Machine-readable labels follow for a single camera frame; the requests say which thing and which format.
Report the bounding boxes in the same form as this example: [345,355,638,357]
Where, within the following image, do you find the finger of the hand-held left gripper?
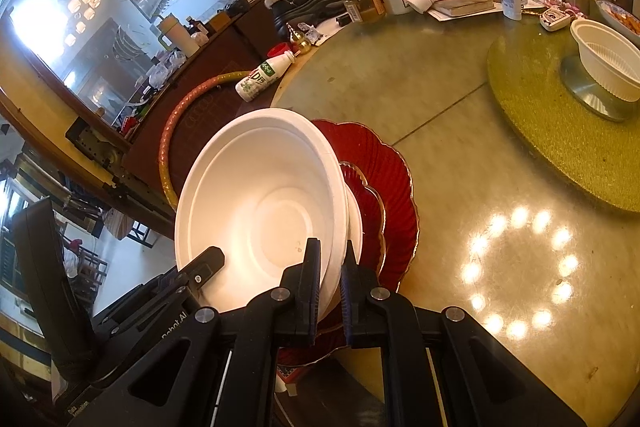
[174,246,226,291]

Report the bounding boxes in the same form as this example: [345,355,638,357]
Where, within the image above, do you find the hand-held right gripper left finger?
[67,238,321,427]

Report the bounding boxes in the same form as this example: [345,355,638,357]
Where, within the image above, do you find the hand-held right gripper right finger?
[340,240,587,427]

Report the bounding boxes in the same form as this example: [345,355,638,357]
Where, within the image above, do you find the large white foam bowl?
[174,107,350,314]

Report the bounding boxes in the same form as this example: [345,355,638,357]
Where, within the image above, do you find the small white foam bowl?
[344,187,364,275]

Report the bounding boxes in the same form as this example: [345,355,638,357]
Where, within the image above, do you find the red plate with sticker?
[312,161,387,338]

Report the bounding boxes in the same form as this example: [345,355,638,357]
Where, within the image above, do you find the red scalloped plate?
[276,119,420,369]

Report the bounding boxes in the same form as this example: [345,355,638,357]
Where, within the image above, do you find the cream ribbed plastic bowl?
[569,18,640,103]

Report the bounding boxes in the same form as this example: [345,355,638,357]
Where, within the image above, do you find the red and yellow hoop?
[158,70,251,212]

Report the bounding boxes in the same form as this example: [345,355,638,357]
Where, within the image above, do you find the white drink bottle red cap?
[234,45,297,103]

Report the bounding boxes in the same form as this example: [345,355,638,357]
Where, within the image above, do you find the wooden sideboard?
[65,0,282,230]

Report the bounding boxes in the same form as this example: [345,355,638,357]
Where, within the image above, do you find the cream tumbler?
[157,14,201,58]

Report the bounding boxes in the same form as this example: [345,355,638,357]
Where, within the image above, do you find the green round turntable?
[487,26,640,214]

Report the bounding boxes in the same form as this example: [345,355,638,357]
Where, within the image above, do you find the jar with amber lid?
[338,0,387,24]

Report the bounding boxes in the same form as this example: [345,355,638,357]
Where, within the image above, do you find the steel turntable hub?
[559,54,640,123]

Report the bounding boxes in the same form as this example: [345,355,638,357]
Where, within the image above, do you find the small white red case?
[539,6,572,30]

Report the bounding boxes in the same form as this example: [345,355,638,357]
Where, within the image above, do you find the pink wrapped candies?
[542,0,587,16]

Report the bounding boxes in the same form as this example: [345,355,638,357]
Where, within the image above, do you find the fried food pieces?
[611,7,640,36]

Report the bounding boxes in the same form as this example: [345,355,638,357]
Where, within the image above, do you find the blue rimmed plate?
[594,0,640,38]

